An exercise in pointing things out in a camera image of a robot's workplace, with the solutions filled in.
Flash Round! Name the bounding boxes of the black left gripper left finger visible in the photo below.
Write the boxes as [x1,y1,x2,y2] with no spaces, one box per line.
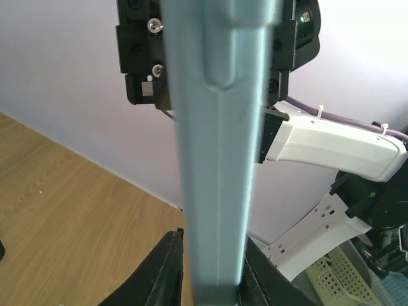
[100,228,184,306]

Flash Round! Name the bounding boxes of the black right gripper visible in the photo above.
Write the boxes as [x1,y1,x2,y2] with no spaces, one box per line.
[115,0,321,111]

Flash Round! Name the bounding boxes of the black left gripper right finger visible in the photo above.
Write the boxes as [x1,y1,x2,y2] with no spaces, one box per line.
[238,238,315,306]

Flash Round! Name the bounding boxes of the phone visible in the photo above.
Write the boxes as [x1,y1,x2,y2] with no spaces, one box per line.
[0,241,6,260]
[161,1,282,305]

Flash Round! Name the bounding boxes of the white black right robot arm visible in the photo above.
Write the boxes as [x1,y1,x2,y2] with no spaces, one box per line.
[256,1,407,280]

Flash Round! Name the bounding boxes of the phone in black case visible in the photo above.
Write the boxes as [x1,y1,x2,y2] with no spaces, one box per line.
[0,241,6,260]

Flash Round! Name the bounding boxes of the cream perforated basket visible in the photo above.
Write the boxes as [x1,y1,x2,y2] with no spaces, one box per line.
[293,247,381,306]

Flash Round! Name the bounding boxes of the blue perforated basket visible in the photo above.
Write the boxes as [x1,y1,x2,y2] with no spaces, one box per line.
[369,270,408,306]

